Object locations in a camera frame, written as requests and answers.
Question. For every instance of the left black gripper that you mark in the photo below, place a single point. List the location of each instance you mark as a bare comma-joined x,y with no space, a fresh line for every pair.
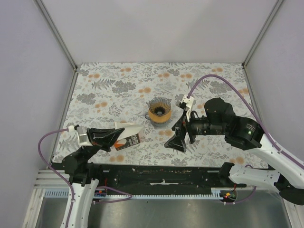
109,137

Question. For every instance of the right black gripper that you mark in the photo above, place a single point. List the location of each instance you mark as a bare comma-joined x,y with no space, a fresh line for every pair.
177,142

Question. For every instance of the clear glass coffee server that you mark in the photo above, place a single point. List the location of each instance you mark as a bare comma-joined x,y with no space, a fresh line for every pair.
156,124

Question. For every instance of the clear ribbed glass dripper cone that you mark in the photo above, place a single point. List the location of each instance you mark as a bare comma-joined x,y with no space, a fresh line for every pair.
159,108

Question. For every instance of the orange black coffee filter box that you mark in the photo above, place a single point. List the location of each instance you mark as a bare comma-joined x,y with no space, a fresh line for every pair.
127,142

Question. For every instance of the cream paper coffee filter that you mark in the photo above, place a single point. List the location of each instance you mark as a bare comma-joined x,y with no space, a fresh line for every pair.
130,129

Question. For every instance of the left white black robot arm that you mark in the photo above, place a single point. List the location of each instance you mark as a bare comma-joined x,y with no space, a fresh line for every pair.
84,177

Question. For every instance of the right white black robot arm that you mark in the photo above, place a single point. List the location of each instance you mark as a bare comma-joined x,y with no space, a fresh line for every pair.
287,174

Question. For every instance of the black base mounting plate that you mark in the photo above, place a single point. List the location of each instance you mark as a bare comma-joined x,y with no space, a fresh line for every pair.
160,179

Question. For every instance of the floral patterned table mat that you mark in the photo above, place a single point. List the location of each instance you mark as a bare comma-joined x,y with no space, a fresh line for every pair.
106,93

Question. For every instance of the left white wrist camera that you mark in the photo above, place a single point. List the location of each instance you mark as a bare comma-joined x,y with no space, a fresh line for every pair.
81,133

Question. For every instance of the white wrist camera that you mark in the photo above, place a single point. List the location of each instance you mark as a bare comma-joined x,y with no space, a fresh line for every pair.
186,103
81,133

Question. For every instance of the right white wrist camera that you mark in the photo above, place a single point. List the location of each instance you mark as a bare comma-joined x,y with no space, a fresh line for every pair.
186,103

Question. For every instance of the white slotted cable duct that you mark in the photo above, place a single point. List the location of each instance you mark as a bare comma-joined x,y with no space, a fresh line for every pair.
215,195

